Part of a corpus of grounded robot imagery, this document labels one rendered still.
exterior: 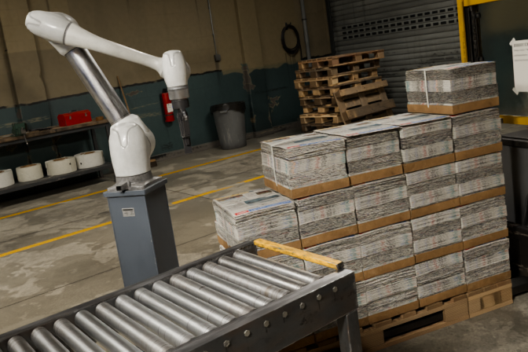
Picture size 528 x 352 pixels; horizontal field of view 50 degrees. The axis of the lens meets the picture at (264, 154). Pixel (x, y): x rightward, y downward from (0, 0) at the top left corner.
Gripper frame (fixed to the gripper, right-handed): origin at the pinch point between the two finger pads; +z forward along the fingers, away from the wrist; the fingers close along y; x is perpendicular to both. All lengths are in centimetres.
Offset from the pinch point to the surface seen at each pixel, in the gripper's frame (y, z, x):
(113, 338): -96, 34, 48
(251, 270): -74, 34, 1
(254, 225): -18.9, 37.0, -19.2
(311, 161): -18, 15, -50
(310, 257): -83, 32, -17
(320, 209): -17, 38, -52
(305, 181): -17, 24, -46
